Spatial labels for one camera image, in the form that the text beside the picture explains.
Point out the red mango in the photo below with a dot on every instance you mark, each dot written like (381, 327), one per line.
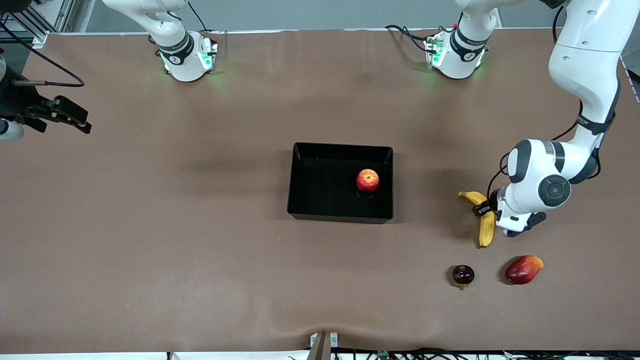
(523, 270)

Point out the dark purple mangosteen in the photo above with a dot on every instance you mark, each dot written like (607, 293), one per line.
(463, 275)

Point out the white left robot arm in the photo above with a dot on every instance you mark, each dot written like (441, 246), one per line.
(585, 65)

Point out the black plastic box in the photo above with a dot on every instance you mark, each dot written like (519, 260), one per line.
(325, 190)

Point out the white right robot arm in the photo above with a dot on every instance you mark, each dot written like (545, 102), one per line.
(182, 60)

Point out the red yellow striped apple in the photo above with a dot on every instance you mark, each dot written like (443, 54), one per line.
(367, 180)

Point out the aluminium frame rails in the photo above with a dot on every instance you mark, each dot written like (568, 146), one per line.
(35, 22)

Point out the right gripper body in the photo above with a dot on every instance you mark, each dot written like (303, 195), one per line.
(15, 102)

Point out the yellow banana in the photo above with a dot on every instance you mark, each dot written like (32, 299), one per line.
(486, 232)

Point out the metal table edge clamp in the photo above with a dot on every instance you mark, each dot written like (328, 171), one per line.
(323, 345)

